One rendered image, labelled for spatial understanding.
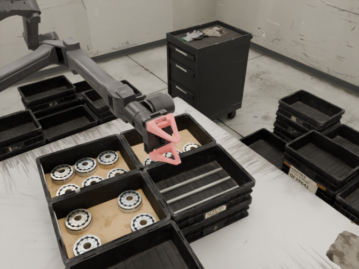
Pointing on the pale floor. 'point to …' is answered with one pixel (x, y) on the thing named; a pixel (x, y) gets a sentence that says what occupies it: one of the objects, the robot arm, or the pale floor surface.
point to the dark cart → (209, 69)
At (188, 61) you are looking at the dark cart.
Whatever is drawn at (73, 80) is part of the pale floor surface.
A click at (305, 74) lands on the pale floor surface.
